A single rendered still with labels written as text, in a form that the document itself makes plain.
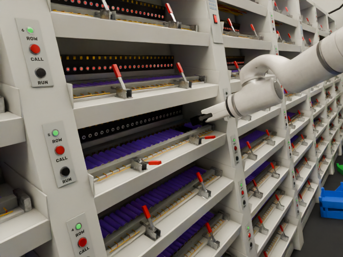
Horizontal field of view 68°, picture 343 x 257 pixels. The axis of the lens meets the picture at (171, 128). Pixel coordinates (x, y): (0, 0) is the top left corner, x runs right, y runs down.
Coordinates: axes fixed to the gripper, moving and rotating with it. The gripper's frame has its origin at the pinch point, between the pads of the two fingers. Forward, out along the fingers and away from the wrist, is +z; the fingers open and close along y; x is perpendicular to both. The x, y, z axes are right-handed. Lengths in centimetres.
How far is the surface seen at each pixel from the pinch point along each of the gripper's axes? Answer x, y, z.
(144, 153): 4.3, 32.9, -1.7
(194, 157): 11.4, 15.0, -4.1
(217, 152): 14.9, -6.7, 1.4
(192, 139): 5.9, 12.3, -3.6
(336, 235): 103, -101, -2
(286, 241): 83, -57, 11
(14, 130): -8, 65, -9
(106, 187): 8, 49, -5
